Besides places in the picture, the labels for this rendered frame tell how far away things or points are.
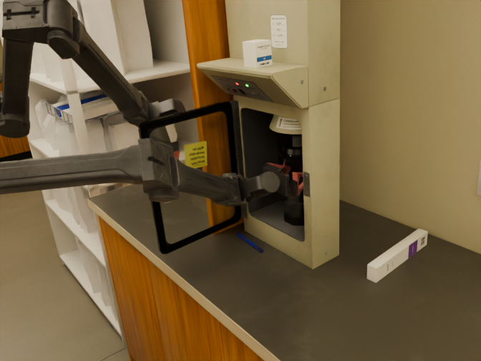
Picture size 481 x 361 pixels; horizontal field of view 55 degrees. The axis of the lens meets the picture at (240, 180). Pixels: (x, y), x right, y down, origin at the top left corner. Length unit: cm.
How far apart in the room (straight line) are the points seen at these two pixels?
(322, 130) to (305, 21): 27
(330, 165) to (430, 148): 37
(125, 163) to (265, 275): 65
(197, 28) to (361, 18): 53
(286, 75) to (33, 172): 58
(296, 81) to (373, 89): 51
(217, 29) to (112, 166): 71
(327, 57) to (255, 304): 64
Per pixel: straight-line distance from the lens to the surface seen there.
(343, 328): 115
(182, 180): 93
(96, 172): 81
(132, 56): 238
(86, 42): 106
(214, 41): 140
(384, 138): 158
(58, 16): 101
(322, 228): 130
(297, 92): 111
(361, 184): 170
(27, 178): 83
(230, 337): 131
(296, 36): 115
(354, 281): 130
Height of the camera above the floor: 169
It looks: 23 degrees down
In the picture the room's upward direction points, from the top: 5 degrees counter-clockwise
